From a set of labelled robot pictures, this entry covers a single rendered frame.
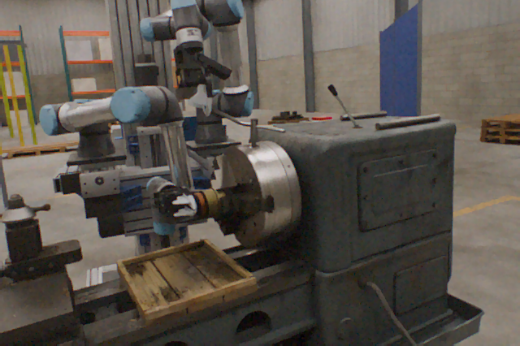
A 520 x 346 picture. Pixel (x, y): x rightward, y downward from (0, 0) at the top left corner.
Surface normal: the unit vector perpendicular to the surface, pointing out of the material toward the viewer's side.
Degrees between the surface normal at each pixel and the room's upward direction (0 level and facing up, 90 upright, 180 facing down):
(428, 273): 90
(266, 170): 51
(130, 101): 89
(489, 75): 90
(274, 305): 88
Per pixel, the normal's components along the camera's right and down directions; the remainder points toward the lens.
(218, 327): 0.48, 0.10
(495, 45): -0.87, 0.14
